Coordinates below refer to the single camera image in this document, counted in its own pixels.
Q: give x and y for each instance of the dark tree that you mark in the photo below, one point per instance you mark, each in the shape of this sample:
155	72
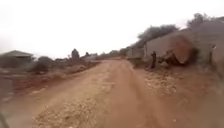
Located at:
75	54

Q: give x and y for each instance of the dark bush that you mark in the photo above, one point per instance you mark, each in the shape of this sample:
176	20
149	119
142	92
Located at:
42	65

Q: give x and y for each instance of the person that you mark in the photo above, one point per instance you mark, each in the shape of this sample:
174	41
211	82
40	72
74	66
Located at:
153	60

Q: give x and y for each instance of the building with pitched roof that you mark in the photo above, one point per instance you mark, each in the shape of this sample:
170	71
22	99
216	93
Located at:
17	55

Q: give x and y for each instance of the reddish mound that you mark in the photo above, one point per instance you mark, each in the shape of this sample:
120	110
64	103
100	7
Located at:
181	50

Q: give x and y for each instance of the trees behind wall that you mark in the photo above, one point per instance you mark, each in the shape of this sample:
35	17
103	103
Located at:
156	31

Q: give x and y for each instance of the dry bare ground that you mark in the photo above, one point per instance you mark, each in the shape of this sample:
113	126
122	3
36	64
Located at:
36	81

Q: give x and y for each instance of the grey concrete wall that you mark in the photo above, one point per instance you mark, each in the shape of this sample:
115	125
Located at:
160	44

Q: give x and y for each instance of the red-brown dirt road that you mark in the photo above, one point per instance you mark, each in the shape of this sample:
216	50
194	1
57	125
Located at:
115	100

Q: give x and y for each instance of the gravelly dirt verge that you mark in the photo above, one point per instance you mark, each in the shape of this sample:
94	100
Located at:
196	90

